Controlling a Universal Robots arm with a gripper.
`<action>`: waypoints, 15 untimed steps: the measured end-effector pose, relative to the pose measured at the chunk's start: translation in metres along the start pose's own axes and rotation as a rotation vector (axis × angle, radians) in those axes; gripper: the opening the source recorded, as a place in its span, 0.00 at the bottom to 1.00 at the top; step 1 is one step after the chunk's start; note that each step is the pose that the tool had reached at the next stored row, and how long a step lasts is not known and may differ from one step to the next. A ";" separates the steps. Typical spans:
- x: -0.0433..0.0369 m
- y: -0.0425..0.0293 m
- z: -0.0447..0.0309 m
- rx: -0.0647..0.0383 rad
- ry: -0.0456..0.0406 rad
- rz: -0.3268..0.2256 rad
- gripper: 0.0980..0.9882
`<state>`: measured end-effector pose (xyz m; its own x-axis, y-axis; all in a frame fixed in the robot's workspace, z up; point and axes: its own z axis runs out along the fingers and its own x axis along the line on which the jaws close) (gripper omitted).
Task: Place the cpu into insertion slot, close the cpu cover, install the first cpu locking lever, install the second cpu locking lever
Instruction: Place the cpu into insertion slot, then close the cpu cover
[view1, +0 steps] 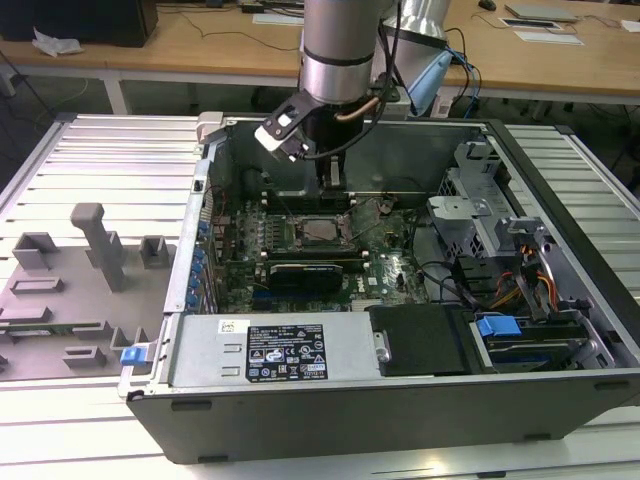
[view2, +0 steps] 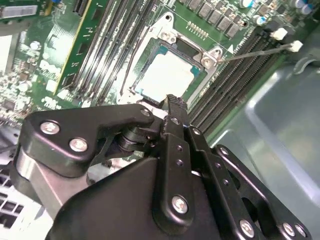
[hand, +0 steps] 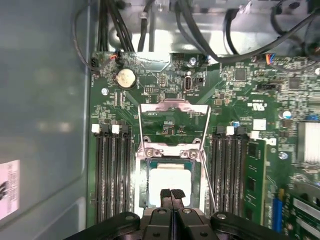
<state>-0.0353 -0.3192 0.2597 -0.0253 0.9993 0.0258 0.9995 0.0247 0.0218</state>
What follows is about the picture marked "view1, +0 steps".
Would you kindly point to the blue card retainer clip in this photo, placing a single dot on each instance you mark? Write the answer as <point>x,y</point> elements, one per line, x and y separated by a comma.
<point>201,230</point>
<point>196,270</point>
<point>199,257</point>
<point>190,300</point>
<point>192,286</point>

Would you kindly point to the white power adapter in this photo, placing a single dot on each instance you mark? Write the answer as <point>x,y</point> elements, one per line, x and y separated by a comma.
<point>442,105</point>

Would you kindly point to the black computer tower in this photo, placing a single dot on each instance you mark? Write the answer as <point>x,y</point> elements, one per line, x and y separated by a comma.
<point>75,20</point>

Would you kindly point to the green spare RAM stick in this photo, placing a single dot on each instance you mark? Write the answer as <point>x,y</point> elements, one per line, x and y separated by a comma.
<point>50,329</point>

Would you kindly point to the silver power supply unit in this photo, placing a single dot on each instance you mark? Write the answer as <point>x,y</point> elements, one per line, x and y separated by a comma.
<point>210,350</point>

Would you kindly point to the installed RAM stick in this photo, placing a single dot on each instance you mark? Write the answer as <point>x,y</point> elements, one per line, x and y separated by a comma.
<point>315,256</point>

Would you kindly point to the crumpled white paper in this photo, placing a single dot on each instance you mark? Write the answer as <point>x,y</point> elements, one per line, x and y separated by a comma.
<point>55,44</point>

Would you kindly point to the black plastic shroud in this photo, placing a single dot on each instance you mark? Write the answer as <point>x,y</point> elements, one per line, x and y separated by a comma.
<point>425,340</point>

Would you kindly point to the CPU socket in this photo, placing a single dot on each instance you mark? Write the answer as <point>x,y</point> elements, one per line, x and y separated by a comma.
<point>296,235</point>

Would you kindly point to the white card with black strip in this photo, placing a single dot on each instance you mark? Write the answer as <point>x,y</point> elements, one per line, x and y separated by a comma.
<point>530,23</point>

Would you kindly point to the black computer mouse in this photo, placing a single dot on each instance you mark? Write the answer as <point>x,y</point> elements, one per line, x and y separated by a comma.
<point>486,5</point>

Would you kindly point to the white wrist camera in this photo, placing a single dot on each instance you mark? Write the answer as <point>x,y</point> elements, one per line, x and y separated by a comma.
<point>272,139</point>

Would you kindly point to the grey closed laptop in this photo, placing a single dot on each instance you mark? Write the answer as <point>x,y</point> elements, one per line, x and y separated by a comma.
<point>540,11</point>

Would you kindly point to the grey parts rack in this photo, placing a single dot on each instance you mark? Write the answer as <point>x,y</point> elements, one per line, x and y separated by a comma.
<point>65,310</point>

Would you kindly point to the round coin cell battery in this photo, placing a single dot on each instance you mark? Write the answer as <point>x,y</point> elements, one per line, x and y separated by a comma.
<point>386,205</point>

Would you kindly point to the hard disk in blue carrier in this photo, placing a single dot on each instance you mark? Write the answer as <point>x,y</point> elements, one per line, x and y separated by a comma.
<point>497,327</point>

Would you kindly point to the black RAM slot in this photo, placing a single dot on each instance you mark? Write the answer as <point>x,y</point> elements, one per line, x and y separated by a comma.
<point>300,196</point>
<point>300,204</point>

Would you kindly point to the white paper sheet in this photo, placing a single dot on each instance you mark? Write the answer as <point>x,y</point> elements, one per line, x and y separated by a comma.
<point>550,37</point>

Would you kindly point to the grey metal disk bay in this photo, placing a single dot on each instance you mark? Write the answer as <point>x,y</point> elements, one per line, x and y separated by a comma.
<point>530,232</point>

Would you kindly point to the silver drive cage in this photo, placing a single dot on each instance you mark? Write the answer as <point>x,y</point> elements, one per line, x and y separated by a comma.
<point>460,215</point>

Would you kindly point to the green motherboard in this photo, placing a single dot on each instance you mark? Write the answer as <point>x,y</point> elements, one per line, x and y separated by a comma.
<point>385,270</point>

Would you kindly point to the grey plastic corner bracket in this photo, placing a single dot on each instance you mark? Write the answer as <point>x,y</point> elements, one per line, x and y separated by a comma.
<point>207,125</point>

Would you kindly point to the black graphics card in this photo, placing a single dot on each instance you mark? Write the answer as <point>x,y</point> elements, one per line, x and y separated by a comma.
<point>305,277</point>

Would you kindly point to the blue plastic case latch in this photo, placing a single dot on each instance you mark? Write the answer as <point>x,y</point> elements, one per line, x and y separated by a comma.
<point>131,356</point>

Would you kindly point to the black open PC case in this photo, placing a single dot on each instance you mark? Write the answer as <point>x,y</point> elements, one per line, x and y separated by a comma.
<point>350,420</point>

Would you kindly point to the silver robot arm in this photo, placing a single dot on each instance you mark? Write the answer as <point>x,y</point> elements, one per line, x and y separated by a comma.
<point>335,50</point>

